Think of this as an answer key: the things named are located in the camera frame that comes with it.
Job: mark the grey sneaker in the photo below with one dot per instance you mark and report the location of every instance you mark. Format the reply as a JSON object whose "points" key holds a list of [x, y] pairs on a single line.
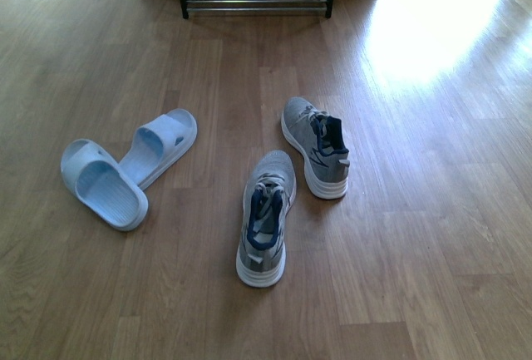
{"points": [[318, 137], [268, 196]]}

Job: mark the light blue slipper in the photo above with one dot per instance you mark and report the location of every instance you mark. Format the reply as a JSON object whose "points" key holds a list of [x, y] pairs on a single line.
{"points": [[157, 145], [94, 177]]}

